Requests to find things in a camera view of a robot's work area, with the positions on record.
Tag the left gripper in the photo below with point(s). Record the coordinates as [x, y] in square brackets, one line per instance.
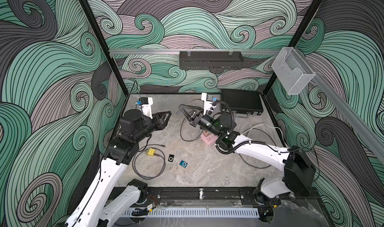
[156, 121]

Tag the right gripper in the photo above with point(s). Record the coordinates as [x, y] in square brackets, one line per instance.
[195, 118]

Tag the pink charger adapter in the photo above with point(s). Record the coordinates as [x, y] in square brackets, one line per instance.
[206, 134]

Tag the black mp3 player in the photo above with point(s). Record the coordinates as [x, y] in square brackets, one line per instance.
[171, 158]

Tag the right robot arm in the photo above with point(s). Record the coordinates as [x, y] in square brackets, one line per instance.
[296, 171]

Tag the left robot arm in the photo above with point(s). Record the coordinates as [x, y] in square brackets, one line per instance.
[93, 211]

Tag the pink power strip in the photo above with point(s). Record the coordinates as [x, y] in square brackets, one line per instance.
[208, 140]

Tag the yellow charger adapter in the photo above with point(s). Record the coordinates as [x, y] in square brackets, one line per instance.
[151, 152]

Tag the black hard case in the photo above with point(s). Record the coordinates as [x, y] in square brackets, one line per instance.
[242, 101]

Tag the blue mp3 player near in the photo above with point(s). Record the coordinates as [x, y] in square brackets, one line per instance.
[183, 164]

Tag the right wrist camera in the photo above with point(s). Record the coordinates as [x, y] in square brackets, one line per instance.
[208, 99]

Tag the black wall shelf tray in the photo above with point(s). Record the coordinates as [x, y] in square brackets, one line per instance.
[211, 60]

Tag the aluminium rail back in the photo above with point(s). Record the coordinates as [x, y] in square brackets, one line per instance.
[153, 51]

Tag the aluminium rail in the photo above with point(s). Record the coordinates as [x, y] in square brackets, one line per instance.
[358, 97]
[153, 51]

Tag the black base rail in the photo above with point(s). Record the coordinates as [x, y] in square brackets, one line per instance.
[246, 194]

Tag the clear acrylic wall holder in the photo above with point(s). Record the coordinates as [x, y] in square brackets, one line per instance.
[293, 70]

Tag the aluminium rail right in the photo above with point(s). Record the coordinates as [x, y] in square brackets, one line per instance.
[358, 97]

